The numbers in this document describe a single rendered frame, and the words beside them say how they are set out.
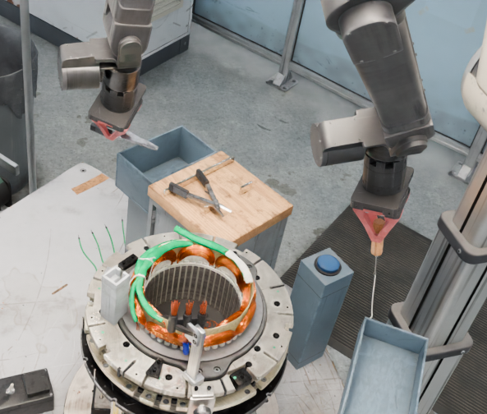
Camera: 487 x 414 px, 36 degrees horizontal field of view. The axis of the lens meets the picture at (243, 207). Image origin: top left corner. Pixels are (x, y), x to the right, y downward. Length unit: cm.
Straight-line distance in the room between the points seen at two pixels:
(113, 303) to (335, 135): 40
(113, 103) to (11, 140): 155
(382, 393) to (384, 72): 63
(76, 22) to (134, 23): 252
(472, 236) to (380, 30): 76
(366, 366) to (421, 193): 213
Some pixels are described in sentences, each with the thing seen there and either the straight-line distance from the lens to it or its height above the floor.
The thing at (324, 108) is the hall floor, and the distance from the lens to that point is 364.
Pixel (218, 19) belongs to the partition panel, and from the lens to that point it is 385.
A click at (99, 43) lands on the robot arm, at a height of 137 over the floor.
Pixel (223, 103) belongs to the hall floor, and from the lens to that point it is 352.
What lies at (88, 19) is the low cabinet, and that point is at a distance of 357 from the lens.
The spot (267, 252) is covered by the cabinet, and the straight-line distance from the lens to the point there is 144.
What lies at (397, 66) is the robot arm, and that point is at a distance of 71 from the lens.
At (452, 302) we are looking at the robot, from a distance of 135.
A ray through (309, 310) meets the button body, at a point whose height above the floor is 95.
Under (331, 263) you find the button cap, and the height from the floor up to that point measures 104.
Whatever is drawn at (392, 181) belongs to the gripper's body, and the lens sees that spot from 100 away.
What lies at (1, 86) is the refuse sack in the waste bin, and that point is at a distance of 259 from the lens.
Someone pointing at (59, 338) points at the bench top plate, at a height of 78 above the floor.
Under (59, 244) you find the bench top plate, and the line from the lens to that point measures 167.
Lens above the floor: 197
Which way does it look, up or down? 42 degrees down
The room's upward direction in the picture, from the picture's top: 12 degrees clockwise
